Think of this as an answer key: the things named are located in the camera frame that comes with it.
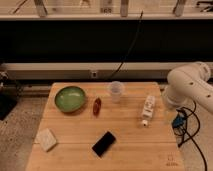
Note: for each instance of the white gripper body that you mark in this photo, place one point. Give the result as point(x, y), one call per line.
point(148, 110)

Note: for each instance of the black eraser block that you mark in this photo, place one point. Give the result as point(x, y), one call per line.
point(104, 143)

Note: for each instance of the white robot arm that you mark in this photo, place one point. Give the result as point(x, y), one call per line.
point(187, 82)

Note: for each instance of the blue connector plug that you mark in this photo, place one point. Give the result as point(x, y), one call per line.
point(178, 121)

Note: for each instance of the clear plastic cup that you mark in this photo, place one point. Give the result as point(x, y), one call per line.
point(116, 89)

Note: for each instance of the green ceramic bowl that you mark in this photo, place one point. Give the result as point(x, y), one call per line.
point(70, 99)

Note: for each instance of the white sponge block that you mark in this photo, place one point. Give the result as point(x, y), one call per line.
point(46, 139)

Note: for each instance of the white wall outlet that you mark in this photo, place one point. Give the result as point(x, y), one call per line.
point(94, 74)

